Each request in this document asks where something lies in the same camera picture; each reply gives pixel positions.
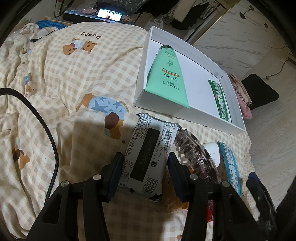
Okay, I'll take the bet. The white cardboard box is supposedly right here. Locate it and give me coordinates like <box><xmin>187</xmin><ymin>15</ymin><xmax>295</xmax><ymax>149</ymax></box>
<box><xmin>133</xmin><ymin>26</ymin><xmax>246</xmax><ymax>135</ymax></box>

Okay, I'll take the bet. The green snack packet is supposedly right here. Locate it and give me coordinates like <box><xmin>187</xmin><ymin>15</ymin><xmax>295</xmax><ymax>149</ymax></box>
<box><xmin>207</xmin><ymin>79</ymin><xmax>232</xmax><ymax>123</ymax></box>

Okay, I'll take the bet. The checked bear print blanket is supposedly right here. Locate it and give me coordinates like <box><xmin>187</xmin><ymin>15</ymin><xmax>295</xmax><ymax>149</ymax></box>
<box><xmin>0</xmin><ymin>20</ymin><xmax>252</xmax><ymax>241</ymax></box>

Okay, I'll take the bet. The green cosmetic tube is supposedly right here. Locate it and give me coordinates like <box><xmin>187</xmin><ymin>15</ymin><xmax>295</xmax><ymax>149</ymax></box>
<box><xmin>145</xmin><ymin>45</ymin><xmax>190</xmax><ymax>109</ymax></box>

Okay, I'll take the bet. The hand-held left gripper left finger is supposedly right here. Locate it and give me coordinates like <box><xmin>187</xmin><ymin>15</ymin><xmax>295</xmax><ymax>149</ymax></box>
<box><xmin>26</xmin><ymin>152</ymin><xmax>125</xmax><ymax>241</ymax></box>

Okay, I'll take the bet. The folded pink fleece blanket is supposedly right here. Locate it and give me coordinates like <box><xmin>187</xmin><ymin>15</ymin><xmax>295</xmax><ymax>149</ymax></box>
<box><xmin>236</xmin><ymin>86</ymin><xmax>253</xmax><ymax>120</ymax></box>

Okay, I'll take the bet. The black floor mat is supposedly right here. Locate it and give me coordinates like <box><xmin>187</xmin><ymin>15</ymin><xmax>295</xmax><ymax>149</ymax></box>
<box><xmin>240</xmin><ymin>74</ymin><xmax>279</xmax><ymax>109</ymax></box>

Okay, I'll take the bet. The orange plastic packet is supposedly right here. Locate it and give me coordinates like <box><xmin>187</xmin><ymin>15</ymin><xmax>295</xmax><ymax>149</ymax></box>
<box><xmin>161</xmin><ymin>181</ymin><xmax>189</xmax><ymax>214</ymax></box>

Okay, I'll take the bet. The black and white snack packet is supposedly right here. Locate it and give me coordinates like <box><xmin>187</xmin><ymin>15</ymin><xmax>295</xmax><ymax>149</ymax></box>
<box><xmin>117</xmin><ymin>112</ymin><xmax>179</xmax><ymax>203</ymax></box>

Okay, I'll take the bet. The white earbuds case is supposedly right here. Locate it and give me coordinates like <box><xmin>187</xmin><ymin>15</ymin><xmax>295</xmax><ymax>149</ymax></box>
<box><xmin>203</xmin><ymin>142</ymin><xmax>221</xmax><ymax>167</ymax></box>

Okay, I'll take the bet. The blue snack packet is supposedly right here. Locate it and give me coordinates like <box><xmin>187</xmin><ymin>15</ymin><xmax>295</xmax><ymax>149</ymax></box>
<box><xmin>217</xmin><ymin>142</ymin><xmax>243</xmax><ymax>197</ymax></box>

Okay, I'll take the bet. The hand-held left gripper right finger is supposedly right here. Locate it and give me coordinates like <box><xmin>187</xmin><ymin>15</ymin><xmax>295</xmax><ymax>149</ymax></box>
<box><xmin>168</xmin><ymin>152</ymin><xmax>263</xmax><ymax>241</ymax></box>

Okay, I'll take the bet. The blue cloth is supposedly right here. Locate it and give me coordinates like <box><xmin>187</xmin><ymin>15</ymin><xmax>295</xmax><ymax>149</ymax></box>
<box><xmin>35</xmin><ymin>20</ymin><xmax>68</xmax><ymax>30</ymax></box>

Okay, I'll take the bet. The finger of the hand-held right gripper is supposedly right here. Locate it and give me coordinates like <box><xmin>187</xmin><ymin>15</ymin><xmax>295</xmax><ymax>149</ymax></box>
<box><xmin>245</xmin><ymin>171</ymin><xmax>278</xmax><ymax>232</ymax></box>

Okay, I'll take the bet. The floor power cord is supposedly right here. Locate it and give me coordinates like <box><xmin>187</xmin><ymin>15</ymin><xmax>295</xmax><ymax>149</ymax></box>
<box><xmin>266</xmin><ymin>59</ymin><xmax>289</xmax><ymax>80</ymax></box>

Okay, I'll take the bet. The phone with lit screen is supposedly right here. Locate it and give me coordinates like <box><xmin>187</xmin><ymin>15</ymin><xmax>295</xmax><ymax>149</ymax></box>
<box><xmin>97</xmin><ymin>8</ymin><xmax>123</xmax><ymax>22</ymax></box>

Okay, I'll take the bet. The red snack packet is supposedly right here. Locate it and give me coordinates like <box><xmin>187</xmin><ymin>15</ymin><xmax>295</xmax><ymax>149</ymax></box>
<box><xmin>207</xmin><ymin>200</ymin><xmax>216</xmax><ymax>224</ymax></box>

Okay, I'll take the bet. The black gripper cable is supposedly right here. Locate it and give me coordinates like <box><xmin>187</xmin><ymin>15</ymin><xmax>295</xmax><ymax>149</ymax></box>
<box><xmin>0</xmin><ymin>88</ymin><xmax>59</xmax><ymax>204</ymax></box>

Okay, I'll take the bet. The folded beige cloth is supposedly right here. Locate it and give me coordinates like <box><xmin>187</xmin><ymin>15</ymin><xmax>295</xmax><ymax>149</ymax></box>
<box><xmin>229</xmin><ymin>74</ymin><xmax>246</xmax><ymax>93</ymax></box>

